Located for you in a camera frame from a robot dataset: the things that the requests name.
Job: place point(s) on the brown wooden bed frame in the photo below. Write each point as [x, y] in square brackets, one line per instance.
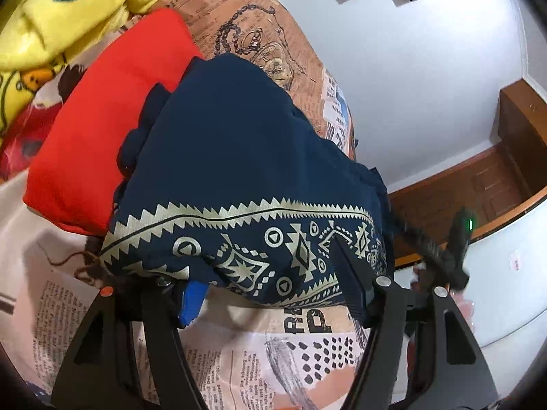
[497, 185]

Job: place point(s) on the yellow cartoon blanket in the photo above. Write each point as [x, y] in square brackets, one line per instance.
[41, 36]

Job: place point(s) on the newspaper print bed sheet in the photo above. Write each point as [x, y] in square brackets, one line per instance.
[276, 338]

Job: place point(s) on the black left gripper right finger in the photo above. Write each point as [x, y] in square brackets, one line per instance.
[355, 279]

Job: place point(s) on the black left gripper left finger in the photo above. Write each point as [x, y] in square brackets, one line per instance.
[192, 298]

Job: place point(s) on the red folded garment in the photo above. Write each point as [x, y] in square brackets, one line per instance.
[72, 180]

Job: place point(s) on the navy patterned garment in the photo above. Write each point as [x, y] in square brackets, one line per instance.
[227, 183]

